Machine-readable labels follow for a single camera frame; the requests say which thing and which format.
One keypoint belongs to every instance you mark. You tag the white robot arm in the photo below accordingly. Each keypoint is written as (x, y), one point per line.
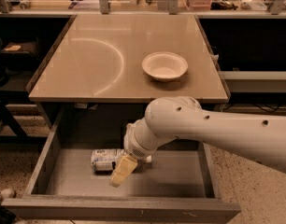
(259, 138)

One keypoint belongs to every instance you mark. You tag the white shoe on floor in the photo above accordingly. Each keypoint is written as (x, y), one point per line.
(7, 193)

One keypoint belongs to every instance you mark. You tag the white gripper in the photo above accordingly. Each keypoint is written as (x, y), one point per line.
(133, 146)

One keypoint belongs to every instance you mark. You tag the grey open drawer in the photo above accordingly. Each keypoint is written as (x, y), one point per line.
(177, 185)

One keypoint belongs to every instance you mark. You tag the white paper bowl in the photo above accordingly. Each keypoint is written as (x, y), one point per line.
(164, 66)

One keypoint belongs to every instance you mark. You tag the grey cabinet with beige counter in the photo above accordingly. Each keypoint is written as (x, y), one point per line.
(99, 60)

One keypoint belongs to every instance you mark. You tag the clear plastic bottle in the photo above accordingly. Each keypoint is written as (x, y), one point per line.
(104, 160)

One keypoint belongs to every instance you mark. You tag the black stand left of cabinet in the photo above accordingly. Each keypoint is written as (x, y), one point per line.
(19, 60)

